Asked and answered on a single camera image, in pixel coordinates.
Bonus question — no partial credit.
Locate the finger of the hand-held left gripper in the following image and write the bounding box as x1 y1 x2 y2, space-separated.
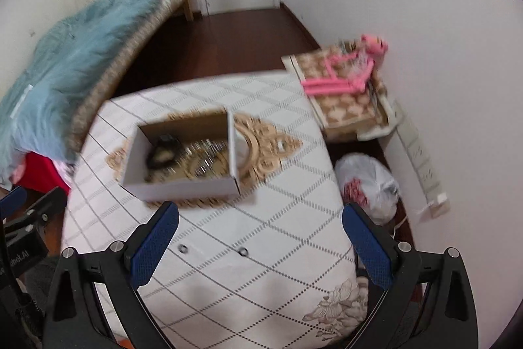
0 187 28 219
4 186 68 235

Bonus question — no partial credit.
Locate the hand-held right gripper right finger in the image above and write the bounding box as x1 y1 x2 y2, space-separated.
342 202 479 349

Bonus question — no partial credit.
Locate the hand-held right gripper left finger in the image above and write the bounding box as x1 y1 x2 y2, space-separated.
42 201 180 349

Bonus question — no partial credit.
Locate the white cardboard box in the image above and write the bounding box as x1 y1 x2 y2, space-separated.
121 109 243 200

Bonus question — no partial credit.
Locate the wooden bead bracelet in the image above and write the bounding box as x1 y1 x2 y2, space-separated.
152 148 193 179

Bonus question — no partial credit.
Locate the thick silver chain bracelet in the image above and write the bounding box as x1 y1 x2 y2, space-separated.
180 142 228 179

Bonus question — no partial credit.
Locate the black smart band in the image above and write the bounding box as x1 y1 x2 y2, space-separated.
145 133 183 170

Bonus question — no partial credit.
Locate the red bed sheet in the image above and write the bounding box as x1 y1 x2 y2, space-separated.
11 152 71 197

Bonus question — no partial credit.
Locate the white plastic bag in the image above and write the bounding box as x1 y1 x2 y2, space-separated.
334 153 401 226

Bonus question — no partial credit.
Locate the white plug adapter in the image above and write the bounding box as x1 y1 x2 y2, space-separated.
424 191 451 218

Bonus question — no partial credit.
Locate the white diamond pattern tablecloth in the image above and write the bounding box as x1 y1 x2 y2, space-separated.
61 73 371 349

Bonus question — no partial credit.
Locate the white power strip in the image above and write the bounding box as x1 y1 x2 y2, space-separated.
391 99 444 207

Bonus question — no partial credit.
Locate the light blue duvet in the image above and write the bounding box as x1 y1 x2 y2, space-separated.
0 0 191 175

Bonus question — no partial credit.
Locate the pink panther plush toy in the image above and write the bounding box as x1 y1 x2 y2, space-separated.
302 33 390 96

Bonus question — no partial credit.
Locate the bed with patterned mattress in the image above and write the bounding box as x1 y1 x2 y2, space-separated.
64 0 194 162

